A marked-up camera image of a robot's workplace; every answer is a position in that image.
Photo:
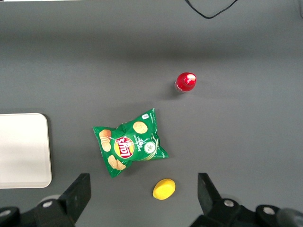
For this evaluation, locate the beige rectangular tray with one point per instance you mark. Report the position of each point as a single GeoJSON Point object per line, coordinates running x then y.
{"type": "Point", "coordinates": [23, 151]}

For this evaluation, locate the yellow lemon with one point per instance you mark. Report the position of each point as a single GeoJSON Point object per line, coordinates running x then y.
{"type": "Point", "coordinates": [163, 189]}

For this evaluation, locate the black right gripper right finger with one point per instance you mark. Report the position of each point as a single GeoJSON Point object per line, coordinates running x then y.
{"type": "Point", "coordinates": [208, 196]}

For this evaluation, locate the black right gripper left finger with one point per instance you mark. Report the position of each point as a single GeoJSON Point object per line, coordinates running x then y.
{"type": "Point", "coordinates": [75, 196]}

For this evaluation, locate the red soda bottle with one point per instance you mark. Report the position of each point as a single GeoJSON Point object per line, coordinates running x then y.
{"type": "Point", "coordinates": [185, 82]}

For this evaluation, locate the green Lay's chips bag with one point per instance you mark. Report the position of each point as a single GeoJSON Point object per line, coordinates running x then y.
{"type": "Point", "coordinates": [130, 142]}

